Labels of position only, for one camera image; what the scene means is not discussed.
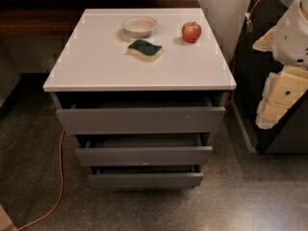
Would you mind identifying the grey middle drawer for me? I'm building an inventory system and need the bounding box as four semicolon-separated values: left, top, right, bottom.
75;134;213;167

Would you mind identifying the white-topped drawer cabinet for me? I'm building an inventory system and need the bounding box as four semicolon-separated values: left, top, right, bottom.
42;7;238;192

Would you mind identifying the grey top drawer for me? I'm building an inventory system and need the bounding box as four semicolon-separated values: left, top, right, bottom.
54;90;225;135

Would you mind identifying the cream plastic bowl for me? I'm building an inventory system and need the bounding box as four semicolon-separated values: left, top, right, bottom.
122;16;157;38

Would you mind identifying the orange cable on floor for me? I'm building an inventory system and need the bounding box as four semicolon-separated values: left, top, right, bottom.
15;128;66;231

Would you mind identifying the grey drawer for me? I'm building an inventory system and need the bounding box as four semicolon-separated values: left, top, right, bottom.
54;90;225;135
75;134;213;167
89;166;203;190

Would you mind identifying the green and yellow sponge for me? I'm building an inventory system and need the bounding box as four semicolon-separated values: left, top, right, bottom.
127;39;163;63

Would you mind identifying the orange cable at right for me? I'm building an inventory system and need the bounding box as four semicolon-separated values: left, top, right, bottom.
224;0;308;108

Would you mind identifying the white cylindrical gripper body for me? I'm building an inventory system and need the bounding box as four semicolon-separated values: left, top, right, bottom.
271;0;308;67

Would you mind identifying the red apple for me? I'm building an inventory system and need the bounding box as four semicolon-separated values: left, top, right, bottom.
182;21;202;43

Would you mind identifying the dark wooden shelf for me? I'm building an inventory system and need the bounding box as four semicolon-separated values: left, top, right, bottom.
0;0;200;36

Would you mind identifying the grey bottom drawer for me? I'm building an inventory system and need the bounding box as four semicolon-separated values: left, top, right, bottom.
89;166;203;190

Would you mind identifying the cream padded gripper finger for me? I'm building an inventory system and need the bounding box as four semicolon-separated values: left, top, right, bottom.
252;26;276;52
255;65;308;130

